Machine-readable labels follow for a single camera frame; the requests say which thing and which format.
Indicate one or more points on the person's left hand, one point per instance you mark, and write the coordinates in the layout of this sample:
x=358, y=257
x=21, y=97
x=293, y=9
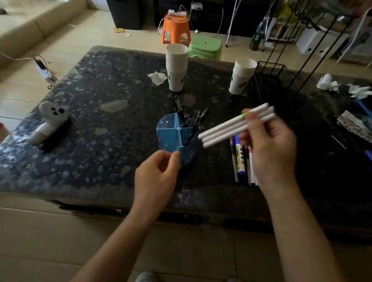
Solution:
x=155, y=183

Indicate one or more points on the person's right hand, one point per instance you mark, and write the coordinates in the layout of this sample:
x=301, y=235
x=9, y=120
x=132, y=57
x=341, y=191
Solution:
x=273, y=157

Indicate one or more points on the person's left thumb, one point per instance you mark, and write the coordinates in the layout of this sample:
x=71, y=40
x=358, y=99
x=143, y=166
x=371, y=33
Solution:
x=175, y=161

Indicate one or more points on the person's right thumb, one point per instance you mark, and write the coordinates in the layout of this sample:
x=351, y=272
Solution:
x=252, y=126

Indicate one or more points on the white pen with green band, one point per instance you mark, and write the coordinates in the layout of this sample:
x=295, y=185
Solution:
x=229, y=122

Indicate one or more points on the blue divided pen holder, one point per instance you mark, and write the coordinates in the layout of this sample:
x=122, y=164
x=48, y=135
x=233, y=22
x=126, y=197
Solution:
x=171, y=136

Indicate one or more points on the person's left forearm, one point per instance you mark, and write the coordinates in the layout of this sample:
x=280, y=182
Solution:
x=116, y=247

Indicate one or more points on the person's right forearm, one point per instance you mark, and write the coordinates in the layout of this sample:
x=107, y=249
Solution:
x=299, y=238

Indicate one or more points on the blue marker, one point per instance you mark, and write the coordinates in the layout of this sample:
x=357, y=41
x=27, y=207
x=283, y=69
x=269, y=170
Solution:
x=240, y=159

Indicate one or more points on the grey pen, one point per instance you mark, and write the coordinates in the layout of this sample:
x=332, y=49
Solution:
x=234, y=162

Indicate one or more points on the thin black pen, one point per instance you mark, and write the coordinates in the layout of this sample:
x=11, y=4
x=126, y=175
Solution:
x=247, y=168

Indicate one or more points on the white pen with pink tip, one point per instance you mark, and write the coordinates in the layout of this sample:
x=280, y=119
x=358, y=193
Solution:
x=252, y=171

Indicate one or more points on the short stack of paper cups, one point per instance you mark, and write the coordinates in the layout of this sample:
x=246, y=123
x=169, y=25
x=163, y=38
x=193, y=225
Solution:
x=241, y=77

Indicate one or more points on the crumpled white tissue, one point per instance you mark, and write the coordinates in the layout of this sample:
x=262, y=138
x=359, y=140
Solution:
x=157, y=77

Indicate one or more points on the white paper roll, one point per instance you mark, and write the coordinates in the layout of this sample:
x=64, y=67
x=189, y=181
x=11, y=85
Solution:
x=327, y=82

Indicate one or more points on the green plastic stool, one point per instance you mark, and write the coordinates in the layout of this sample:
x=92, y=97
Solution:
x=205, y=48

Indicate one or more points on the green glass bottle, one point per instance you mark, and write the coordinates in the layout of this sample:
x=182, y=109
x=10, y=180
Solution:
x=257, y=34

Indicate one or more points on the tall stack of paper cups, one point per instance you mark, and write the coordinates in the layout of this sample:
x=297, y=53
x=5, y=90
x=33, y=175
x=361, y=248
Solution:
x=176, y=66

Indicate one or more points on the patterned paper box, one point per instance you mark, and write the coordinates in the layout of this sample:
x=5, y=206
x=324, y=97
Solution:
x=353, y=125

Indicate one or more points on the white storage box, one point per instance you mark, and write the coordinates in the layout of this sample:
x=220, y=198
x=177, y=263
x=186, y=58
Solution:
x=312, y=40

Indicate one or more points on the metal stand leg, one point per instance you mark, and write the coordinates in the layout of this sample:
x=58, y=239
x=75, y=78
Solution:
x=232, y=21

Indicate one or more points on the white paper flower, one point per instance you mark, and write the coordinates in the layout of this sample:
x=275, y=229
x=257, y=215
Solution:
x=359, y=91

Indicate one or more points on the person's grey shoe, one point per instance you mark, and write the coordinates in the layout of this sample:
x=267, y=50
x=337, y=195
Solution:
x=146, y=277

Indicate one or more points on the orange plastic stool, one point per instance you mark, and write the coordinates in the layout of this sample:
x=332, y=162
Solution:
x=175, y=27

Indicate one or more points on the white ghost-shaped brush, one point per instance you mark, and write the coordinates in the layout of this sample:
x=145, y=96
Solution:
x=49, y=122

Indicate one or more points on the white power adapter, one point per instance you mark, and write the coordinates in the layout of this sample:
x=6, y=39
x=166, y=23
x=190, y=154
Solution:
x=197, y=5

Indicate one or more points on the white power strip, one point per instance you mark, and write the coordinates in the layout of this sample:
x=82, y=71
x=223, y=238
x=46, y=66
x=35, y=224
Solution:
x=177, y=12

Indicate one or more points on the black cabinet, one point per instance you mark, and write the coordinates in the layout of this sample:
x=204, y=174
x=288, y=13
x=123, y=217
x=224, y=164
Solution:
x=126, y=14

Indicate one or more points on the beige sofa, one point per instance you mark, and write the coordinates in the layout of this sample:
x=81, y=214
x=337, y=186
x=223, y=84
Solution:
x=29, y=23

